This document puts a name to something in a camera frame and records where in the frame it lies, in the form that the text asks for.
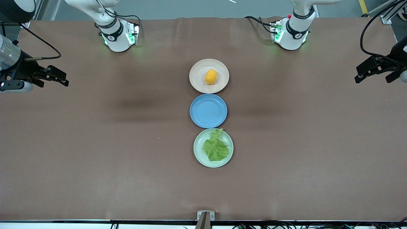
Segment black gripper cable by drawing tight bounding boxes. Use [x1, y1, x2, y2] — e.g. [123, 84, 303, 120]
[360, 0, 407, 66]
[20, 25, 61, 61]

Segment brown table cover sheet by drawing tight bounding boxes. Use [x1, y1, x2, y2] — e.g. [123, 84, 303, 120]
[0, 17, 407, 222]

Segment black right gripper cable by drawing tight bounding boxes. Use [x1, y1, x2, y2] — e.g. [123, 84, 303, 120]
[20, 25, 61, 61]

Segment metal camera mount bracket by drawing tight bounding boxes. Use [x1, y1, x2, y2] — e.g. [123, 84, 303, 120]
[195, 211, 215, 229]

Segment green lettuce leaf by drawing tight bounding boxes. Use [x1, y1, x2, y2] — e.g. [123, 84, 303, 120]
[203, 128, 230, 162]

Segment cream white plate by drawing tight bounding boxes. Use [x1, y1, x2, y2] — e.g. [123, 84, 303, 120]
[189, 59, 230, 94]

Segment aluminium frame profile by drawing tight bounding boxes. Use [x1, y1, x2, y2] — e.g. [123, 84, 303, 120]
[366, 0, 407, 24]
[32, 0, 51, 20]

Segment black left arm base cable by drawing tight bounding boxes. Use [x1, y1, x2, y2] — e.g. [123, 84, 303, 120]
[244, 16, 278, 34]

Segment yellow lemon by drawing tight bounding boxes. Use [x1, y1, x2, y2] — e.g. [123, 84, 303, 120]
[204, 69, 218, 85]

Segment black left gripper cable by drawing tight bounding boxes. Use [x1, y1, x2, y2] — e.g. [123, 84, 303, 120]
[360, 0, 407, 66]

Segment pale green plate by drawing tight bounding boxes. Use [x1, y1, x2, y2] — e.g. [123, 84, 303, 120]
[193, 128, 234, 168]

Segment blue plate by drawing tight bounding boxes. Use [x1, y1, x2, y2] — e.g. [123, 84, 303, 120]
[190, 94, 228, 129]

